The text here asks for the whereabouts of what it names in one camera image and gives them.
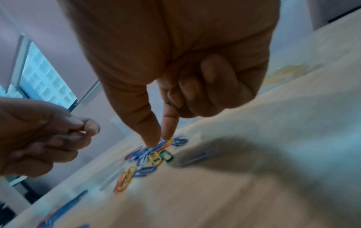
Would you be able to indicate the window with white frame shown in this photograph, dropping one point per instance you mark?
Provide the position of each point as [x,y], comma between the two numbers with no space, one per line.
[42,75]

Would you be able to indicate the pale printed table cover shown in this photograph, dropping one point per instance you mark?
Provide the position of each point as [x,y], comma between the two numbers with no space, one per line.
[253,173]

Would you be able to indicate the large blue paper clip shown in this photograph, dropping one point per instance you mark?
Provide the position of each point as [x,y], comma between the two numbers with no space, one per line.
[200,155]

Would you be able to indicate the person's right hand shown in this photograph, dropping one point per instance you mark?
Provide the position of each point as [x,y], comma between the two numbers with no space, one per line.
[174,37]

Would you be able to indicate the pile of coloured paper clips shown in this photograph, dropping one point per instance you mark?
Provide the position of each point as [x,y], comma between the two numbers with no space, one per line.
[153,157]

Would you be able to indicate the person's left hand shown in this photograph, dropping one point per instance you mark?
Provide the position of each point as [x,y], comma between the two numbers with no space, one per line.
[31,133]

